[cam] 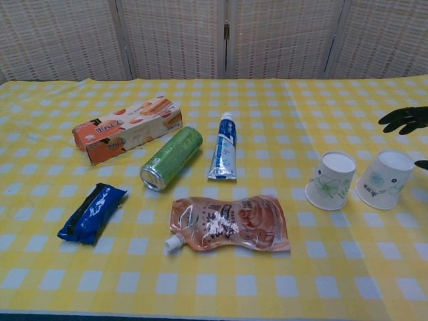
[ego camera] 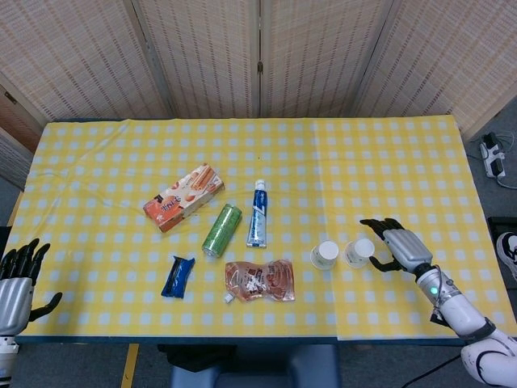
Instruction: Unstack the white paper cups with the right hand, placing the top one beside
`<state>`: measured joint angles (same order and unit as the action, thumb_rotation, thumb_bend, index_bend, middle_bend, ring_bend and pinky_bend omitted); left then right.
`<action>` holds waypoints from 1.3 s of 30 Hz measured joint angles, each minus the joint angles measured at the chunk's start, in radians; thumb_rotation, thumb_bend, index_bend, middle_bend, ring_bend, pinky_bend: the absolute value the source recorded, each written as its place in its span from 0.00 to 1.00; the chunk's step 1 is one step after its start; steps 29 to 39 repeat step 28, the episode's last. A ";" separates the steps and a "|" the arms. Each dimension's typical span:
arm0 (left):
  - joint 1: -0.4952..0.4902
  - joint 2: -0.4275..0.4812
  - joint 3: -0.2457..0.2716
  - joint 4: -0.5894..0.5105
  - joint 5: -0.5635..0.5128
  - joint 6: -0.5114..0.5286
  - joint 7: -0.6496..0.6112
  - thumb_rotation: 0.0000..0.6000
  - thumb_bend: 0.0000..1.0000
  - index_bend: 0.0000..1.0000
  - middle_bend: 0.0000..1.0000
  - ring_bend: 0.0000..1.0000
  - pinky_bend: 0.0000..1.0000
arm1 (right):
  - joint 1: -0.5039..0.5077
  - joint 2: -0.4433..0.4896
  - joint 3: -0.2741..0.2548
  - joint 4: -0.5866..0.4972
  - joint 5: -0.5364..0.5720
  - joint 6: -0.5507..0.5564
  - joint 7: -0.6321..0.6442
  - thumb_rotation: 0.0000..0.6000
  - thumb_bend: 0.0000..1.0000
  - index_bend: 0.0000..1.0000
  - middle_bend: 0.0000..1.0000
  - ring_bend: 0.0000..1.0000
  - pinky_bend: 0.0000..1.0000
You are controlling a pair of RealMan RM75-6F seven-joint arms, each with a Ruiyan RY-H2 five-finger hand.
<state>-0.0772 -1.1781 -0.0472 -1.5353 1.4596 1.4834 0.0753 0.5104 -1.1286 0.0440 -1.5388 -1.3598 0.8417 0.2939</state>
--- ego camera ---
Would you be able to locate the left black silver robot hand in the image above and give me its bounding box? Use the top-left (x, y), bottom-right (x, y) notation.
top-left (0, 238), bottom-right (64, 336)

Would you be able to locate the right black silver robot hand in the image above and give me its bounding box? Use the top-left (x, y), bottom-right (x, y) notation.
top-left (359, 217), bottom-right (435, 280)

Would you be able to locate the white paper cup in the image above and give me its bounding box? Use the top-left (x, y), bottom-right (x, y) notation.
top-left (344, 238), bottom-right (376, 270)
top-left (309, 240), bottom-right (340, 271)

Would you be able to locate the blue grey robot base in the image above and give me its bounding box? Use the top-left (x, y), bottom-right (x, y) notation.
top-left (169, 344), bottom-right (341, 388)

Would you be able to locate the yellow checkered tablecloth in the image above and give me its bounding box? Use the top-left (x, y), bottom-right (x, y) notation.
top-left (8, 116), bottom-right (339, 339)
top-left (310, 115), bottom-right (516, 341)

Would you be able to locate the black white sneaker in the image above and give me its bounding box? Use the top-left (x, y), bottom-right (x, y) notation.
top-left (496, 231), bottom-right (517, 280)

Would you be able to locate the white power strip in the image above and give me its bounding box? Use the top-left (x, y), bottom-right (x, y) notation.
top-left (479, 134), bottom-right (508, 179)

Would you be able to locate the brown spout pouch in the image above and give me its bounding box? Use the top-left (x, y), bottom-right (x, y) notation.
top-left (224, 259), bottom-right (296, 305)

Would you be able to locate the blue white toothpaste tube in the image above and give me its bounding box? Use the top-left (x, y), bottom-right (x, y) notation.
top-left (246, 179), bottom-right (270, 248)

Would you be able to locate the brown woven screen panel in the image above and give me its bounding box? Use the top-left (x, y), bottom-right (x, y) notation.
top-left (0, 82), bottom-right (48, 192)

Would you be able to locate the blue snack packet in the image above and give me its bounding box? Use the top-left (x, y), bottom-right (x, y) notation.
top-left (160, 255), bottom-right (196, 301)

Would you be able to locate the green drink can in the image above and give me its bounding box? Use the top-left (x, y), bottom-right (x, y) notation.
top-left (201, 203), bottom-right (243, 259)

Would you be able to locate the woven bamboo screen panel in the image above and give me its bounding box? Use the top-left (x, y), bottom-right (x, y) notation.
top-left (131, 0), bottom-right (262, 120)
top-left (0, 0), bottom-right (173, 122)
top-left (355, 0), bottom-right (517, 137)
top-left (258, 0), bottom-right (395, 118)

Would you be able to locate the orange biscuit box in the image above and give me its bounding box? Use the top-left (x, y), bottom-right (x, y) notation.
top-left (143, 162), bottom-right (226, 234)

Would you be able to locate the white power cable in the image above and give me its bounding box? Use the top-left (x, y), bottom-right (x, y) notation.
top-left (495, 132), bottom-right (517, 190)

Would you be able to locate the black floor cable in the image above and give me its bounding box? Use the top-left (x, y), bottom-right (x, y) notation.
top-left (410, 352), bottom-right (464, 388)

